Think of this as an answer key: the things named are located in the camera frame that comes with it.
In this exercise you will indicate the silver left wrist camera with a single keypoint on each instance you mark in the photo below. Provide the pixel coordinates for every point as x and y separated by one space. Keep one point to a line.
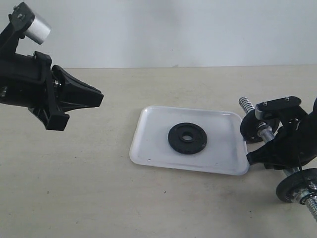
23 22

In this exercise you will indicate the white rectangular plastic tray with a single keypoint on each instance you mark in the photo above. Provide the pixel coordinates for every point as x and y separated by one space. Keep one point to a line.
225 152

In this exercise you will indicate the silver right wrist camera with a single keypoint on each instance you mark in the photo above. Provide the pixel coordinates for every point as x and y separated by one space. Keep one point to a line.
270 109

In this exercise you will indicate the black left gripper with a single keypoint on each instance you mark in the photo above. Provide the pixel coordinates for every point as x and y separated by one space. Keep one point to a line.
29 82

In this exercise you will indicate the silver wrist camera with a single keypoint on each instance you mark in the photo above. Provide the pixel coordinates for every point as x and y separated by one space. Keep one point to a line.
270 109
23 22

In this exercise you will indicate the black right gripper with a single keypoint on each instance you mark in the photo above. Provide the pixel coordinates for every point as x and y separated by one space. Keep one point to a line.
294 145

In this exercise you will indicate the chrome star collar nut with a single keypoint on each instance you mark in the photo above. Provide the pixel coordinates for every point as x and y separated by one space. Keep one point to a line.
302 194

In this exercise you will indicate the chrome threaded dumbbell bar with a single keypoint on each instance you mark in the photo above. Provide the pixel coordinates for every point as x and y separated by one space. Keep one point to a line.
267 136

